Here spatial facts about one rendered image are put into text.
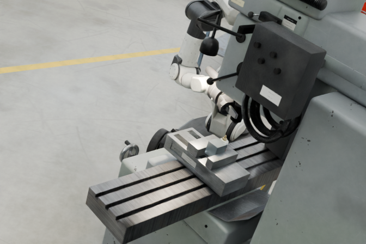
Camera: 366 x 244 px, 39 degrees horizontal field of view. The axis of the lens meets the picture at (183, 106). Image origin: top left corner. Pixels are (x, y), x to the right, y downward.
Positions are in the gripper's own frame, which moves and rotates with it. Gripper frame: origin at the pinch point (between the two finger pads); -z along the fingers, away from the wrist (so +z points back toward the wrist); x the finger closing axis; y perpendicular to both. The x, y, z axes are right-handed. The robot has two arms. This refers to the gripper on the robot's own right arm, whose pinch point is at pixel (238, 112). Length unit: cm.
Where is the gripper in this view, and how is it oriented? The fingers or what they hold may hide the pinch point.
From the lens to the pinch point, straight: 205.3
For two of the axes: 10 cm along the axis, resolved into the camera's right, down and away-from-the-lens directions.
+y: -2.4, 8.5, 4.6
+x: 8.7, -0.3, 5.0
